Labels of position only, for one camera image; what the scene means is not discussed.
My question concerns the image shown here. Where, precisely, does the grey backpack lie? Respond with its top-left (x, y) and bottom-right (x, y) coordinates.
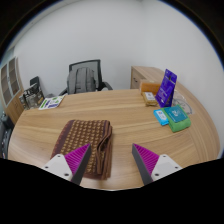
top-left (66, 67), bottom-right (98, 95)

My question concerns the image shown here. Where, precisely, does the white printed leaflet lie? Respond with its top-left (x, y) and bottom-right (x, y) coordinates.
top-left (38, 95), bottom-right (67, 111)

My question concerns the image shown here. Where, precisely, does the wooden cabinet with glass doors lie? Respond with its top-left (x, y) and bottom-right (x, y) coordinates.
top-left (0, 56), bottom-right (25, 125)

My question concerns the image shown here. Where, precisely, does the orange box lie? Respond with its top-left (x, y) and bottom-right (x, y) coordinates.
top-left (139, 79), bottom-right (162, 95)

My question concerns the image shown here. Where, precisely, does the black mesh office chair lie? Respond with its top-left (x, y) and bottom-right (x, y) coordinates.
top-left (59, 59), bottom-right (114, 97)

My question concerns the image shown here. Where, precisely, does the low wooden side cabinet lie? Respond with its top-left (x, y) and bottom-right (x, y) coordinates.
top-left (130, 65), bottom-right (168, 90)

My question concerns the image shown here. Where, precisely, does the brown cardboard box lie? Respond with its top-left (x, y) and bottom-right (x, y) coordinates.
top-left (18, 94), bottom-right (30, 110)

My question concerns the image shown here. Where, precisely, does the small yellow box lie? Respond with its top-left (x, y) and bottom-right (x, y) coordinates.
top-left (141, 91), bottom-right (159, 107)

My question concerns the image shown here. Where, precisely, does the blue wipes packet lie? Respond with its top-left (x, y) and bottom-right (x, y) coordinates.
top-left (153, 108), bottom-right (170, 127)

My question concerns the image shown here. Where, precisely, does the teal flat packet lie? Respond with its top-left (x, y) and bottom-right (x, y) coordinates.
top-left (162, 104), bottom-right (188, 124)

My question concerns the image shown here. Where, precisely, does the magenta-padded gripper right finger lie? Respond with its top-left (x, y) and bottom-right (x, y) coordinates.
top-left (131, 143), bottom-right (183, 186)

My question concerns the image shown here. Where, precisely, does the green folded cloth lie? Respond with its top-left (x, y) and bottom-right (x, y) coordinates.
top-left (168, 116), bottom-right (192, 134)

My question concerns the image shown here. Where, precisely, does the brown patterned towel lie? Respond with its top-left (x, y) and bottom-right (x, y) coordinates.
top-left (50, 119), bottom-right (114, 181)

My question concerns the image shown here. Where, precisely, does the black armchair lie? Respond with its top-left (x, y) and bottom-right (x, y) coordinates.
top-left (0, 113), bottom-right (14, 159)

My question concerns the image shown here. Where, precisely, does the clear plastic container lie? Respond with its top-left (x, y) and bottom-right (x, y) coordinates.
top-left (171, 91), bottom-right (194, 116)

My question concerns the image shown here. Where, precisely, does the purple standing card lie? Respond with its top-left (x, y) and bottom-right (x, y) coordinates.
top-left (155, 68), bottom-right (178, 108)

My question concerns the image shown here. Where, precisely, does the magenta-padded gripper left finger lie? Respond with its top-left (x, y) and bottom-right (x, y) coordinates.
top-left (39, 143), bottom-right (92, 186)

